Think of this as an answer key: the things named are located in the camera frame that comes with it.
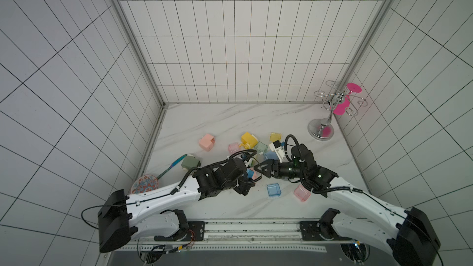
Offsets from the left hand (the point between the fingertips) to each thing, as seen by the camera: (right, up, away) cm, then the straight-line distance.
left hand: (240, 180), depth 76 cm
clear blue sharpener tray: (+15, -7, +8) cm, 19 cm away
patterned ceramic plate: (-45, -5, +8) cm, 46 cm away
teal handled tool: (-35, +2, +16) cm, 38 cm away
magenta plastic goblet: (+47, +31, +7) cm, 57 cm away
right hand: (+7, +7, -3) cm, 10 cm away
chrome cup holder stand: (+48, +19, +28) cm, 59 cm away
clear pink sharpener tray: (-4, +10, +22) cm, 24 cm away
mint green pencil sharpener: (+6, +12, -12) cm, 18 cm away
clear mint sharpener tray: (+11, +11, +21) cm, 26 cm away
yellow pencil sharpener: (+5, +13, +22) cm, 26 cm away
